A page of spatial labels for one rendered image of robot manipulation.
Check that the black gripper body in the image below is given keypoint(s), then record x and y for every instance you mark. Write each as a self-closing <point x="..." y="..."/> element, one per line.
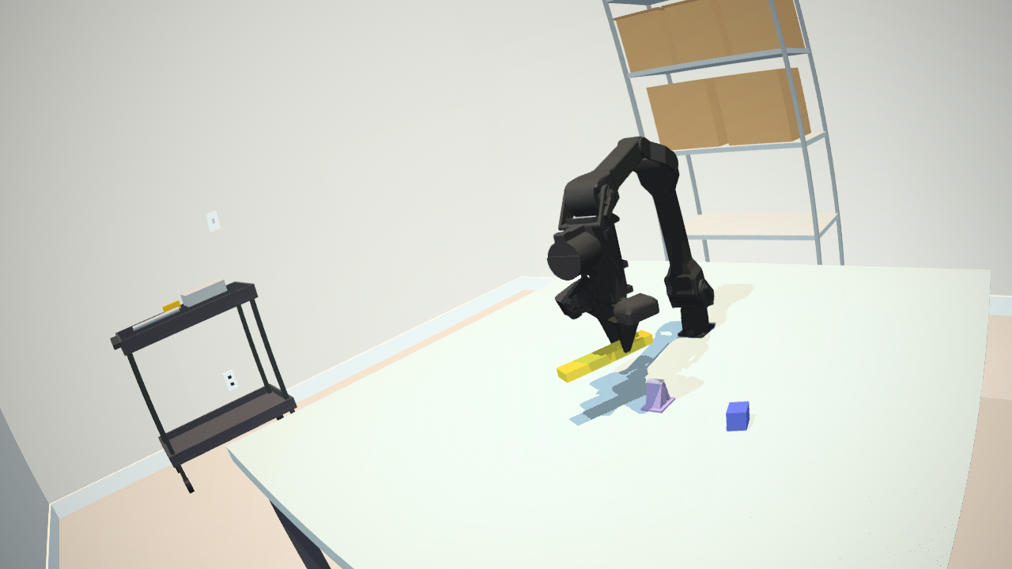
<point x="627" y="311"/>

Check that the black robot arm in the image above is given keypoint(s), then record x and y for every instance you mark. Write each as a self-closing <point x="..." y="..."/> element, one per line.
<point x="588" y="240"/>

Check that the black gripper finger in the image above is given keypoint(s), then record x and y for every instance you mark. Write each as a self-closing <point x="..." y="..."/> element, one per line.
<point x="602" y="315"/>
<point x="625" y="333"/>

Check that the yellow bar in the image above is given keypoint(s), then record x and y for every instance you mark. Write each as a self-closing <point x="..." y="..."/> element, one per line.
<point x="601" y="358"/>

